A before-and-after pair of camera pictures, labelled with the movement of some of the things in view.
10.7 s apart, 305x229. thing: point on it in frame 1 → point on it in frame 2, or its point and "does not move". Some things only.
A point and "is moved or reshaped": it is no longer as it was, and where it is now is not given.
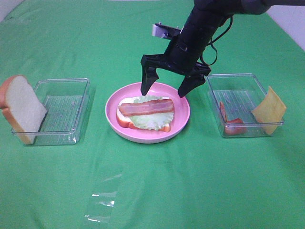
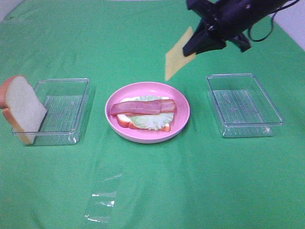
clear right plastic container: [233, 97] does not move
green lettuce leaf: [152, 121] does not move
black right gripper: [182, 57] → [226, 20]
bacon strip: [234, 127] → [140, 107]
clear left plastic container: [66, 100] does not move
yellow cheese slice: [269, 113] is moved or reshaped
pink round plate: [181, 113] does not move
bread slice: [124, 120] does not move
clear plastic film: [107, 178] does not move
